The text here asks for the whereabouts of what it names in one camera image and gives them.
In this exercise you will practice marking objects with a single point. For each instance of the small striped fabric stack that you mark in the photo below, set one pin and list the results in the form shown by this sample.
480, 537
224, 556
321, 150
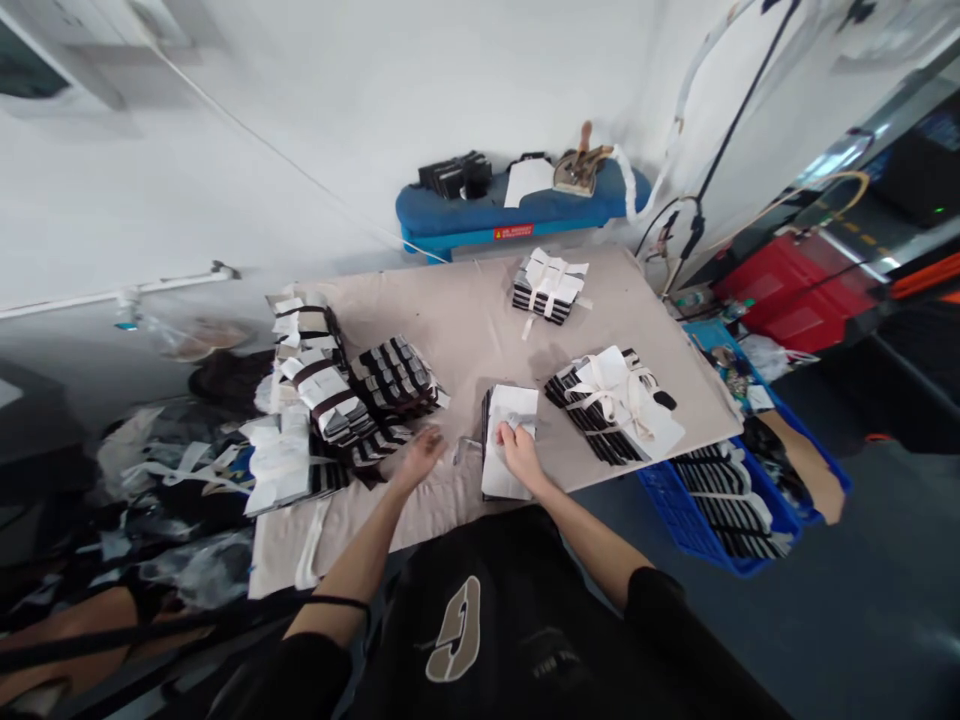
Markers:
379, 446

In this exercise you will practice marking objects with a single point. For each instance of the white plastic bag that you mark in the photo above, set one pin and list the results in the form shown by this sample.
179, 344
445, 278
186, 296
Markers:
765, 356

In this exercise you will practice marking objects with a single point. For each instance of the bundle with dark brown band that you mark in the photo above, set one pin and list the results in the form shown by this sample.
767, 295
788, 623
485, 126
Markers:
322, 394

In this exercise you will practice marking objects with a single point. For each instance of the pile of fabric scraps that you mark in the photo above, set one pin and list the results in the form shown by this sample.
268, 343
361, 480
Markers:
150, 480

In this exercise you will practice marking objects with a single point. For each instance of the small bundle tied with white tape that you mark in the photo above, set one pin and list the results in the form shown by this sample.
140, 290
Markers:
550, 289

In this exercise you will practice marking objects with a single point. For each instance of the person's left fingers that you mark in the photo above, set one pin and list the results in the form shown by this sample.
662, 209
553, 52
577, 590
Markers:
432, 444

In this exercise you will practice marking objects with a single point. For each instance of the person's right fingers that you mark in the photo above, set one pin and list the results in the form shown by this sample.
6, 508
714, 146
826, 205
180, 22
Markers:
516, 433

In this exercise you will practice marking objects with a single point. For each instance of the blue padded ironing table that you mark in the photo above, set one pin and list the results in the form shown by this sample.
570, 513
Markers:
480, 214

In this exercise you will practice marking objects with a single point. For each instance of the blue plastic crate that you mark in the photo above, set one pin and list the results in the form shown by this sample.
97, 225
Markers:
675, 510

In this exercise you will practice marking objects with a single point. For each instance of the white cloth sheet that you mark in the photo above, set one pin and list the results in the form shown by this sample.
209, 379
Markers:
525, 184

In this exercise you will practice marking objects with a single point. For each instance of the tan oblong object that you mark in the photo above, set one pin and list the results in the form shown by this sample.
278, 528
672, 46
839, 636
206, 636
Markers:
806, 469

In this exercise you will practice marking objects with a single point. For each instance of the white wall pipe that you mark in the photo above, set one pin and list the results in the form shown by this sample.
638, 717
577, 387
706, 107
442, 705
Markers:
90, 296

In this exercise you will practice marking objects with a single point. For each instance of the loose black white striped stack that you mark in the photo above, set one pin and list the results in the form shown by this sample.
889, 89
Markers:
396, 379

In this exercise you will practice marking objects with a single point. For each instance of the red boiler machine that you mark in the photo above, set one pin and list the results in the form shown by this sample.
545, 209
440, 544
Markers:
795, 289

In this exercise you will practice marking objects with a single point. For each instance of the person's left hand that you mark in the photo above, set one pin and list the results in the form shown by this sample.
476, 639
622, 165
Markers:
418, 459

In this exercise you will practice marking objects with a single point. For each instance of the beige-topped bundle of fabric pieces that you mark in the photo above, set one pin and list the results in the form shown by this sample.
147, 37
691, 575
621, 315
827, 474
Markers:
306, 322

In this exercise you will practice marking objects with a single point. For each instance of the person's right hand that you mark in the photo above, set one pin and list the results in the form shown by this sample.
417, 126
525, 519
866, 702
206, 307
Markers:
522, 456

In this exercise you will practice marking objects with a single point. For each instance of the black fabric stack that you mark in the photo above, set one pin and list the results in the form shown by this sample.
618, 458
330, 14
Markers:
454, 176

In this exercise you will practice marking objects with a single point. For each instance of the large bundle tied with white tape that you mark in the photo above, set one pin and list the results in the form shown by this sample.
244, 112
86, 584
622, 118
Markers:
615, 405

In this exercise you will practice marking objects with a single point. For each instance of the striped fabric pieces in crate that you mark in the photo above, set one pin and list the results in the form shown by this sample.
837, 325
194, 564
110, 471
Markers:
731, 502

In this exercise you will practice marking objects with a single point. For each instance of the flat bundle with white paper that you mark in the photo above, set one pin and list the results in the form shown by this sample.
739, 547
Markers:
281, 465

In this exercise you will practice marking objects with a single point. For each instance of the blue tray of small items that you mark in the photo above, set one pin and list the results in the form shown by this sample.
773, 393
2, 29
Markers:
731, 367

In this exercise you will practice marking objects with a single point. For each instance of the person's body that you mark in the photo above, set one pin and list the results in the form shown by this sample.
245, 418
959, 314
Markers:
495, 630

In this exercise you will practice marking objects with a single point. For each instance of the clear plastic bag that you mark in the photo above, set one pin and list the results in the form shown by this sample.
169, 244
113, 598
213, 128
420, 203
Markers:
199, 337

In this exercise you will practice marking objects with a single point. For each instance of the window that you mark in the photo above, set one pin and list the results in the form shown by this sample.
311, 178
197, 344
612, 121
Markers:
30, 71

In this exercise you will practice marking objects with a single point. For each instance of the white-topped stack of fabric pieces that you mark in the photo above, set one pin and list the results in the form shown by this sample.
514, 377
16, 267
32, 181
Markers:
501, 476

